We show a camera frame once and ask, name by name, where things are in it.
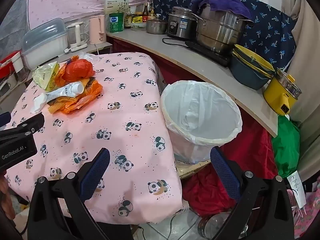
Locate pink electric kettle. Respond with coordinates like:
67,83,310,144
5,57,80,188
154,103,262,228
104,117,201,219
89,14,107,45

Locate cluster of condiment bottles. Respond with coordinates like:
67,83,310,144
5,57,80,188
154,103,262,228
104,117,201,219
124,1,157,32

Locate pink dotted curtain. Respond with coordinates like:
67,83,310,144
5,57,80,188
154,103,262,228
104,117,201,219
26,0,157,40

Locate small steel pot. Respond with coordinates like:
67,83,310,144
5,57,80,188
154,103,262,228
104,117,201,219
146,14,168,35

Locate navy palm print cloth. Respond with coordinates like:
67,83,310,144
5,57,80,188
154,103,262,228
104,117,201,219
152,0,297,72

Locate yellow rimmed blue basin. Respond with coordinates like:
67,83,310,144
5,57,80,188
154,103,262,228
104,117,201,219
232,44,276,77

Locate pink panda print cloth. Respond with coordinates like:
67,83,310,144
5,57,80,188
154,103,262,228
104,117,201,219
5,52,184,224

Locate white lined waste bin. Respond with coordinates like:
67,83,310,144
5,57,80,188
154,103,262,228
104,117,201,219
160,80,243,164

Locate red box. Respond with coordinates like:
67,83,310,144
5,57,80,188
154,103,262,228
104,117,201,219
0,51,22,79

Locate orange waffle pattern wrapper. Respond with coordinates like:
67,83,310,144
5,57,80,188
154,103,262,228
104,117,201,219
48,76,103,115

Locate white glass kettle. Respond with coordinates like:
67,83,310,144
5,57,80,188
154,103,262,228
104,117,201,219
66,22,88,52

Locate white plant print box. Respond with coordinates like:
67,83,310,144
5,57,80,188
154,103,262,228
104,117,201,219
104,0,130,14

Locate white paper tag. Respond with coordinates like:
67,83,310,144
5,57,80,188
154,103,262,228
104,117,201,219
287,171,307,212

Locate green tin can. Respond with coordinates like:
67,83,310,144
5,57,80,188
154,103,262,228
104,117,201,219
109,12,124,33

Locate white paper tissue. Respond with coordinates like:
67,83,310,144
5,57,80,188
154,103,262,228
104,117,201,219
30,92,48,114

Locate person's left hand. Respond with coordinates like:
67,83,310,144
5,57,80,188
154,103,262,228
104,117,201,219
0,174,15,220

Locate white container with clear lid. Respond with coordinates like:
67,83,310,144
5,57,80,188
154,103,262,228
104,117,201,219
22,18,68,70

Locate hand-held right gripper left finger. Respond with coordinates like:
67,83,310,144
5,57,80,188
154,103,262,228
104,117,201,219
27,148,111,240

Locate silver foil pouch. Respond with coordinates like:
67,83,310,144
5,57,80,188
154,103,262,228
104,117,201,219
46,82,84,104

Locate purple towel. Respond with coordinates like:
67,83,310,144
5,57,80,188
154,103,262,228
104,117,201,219
191,0,252,20

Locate green cloth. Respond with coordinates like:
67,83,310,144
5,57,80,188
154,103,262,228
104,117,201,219
271,115,300,179

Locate pale wooden board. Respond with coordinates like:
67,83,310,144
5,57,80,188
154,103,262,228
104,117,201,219
175,159,212,179

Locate beige curtain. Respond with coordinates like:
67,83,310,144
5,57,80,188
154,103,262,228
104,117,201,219
280,0,320,180

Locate black power cable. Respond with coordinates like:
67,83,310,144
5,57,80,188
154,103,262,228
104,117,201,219
162,37,193,46

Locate pink floral cloth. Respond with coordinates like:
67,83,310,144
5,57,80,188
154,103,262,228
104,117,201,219
287,175,320,240

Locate large blue basin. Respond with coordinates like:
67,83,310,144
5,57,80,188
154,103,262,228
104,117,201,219
230,54,272,91

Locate green snack packet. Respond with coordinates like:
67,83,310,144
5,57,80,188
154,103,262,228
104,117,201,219
32,61,60,92

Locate large steel steamer pot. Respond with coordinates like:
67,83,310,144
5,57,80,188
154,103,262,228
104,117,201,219
192,3,254,55

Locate steel rice cooker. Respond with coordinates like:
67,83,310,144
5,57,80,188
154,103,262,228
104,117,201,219
167,6,198,40

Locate black induction cooker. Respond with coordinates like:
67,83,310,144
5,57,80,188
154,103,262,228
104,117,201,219
184,41,231,68

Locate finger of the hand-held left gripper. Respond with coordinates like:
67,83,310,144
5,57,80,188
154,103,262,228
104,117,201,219
0,112,12,128
0,112,45,142

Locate yellow electric pot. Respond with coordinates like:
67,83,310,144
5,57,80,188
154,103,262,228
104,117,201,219
263,68,302,116

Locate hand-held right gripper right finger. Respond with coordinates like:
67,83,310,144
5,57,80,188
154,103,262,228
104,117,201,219
210,146,295,240

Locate red cloth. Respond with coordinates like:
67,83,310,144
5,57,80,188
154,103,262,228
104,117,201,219
106,35,279,217

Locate clear plastic bottle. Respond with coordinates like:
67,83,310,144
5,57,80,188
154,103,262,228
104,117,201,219
197,212,249,239

